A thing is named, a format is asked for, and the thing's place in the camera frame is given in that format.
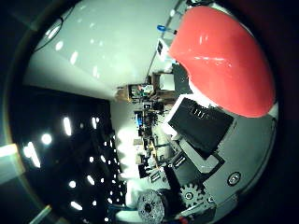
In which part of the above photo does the wooden stool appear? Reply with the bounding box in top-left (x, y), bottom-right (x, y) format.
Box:
top-left (150, 71), bottom-right (177, 102)

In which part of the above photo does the bottle with blue cap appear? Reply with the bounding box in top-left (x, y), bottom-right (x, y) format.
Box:
top-left (156, 23), bottom-right (178, 35)

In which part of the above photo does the wooden shelf with items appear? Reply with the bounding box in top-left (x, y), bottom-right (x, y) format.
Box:
top-left (116, 83), bottom-right (155, 104)

